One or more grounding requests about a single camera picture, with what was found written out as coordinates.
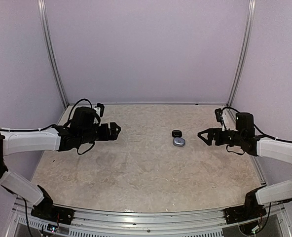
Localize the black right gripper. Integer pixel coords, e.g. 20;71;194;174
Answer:
198;127;245;146

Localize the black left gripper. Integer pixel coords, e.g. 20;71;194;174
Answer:
79;121;120;145

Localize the silver grey charging case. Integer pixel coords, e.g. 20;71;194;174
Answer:
173;137;185;147

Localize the black earbud charging case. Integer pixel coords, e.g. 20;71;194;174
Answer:
172;130;183;138

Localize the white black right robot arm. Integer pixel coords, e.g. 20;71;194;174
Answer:
197;109;292;219

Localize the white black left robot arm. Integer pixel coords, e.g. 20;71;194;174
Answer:
0;104;121;220

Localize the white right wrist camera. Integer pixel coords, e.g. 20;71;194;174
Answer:
215;108;228;131

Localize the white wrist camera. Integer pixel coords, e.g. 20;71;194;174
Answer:
215;108;228;131
94;103;105;118

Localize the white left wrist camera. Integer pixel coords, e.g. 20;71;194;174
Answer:
94;103;105;118

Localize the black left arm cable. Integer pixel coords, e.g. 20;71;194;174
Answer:
0;98;102;156

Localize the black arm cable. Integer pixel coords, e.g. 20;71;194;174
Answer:
0;98;102;156
221;106;292;156

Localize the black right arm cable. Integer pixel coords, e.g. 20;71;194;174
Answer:
221;106;292;156

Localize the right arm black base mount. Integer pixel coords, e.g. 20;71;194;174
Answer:
224;191;267;224

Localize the aluminium front rail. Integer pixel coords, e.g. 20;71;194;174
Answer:
4;198;292;237

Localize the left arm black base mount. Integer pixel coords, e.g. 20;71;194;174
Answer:
31;185;74;225

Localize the right aluminium corner post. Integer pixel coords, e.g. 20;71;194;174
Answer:
226;0;256;106

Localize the aluminium corner post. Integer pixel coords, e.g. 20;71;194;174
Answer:
226;0;256;106
37;0;69;109

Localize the left aluminium corner post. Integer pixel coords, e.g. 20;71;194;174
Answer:
37;0;69;109

